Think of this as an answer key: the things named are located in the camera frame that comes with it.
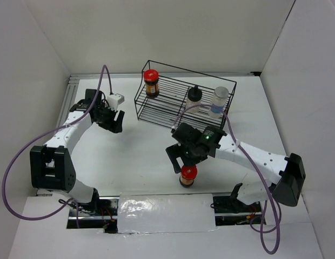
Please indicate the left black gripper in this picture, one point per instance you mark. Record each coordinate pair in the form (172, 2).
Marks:
(115, 127)

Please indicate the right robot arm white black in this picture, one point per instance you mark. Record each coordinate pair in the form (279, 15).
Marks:
(281, 177)

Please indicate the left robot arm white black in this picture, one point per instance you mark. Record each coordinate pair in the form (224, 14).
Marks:
(51, 165)

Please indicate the red lid spice jar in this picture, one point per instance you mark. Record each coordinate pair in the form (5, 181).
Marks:
(188, 175)
(151, 79)

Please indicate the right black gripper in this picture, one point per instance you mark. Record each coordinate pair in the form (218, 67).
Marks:
(175, 151)

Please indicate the black wire rack basket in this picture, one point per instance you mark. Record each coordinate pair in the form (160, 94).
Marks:
(174, 83)

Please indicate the white foil tape sheet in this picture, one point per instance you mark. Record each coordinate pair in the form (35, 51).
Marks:
(148, 214)

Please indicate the silver lid white bottle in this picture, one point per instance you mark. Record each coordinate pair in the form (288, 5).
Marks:
(218, 102)

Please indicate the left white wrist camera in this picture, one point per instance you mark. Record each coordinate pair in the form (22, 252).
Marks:
(114, 100)

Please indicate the black lid white bottle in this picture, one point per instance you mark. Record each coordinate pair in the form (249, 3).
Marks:
(194, 96)

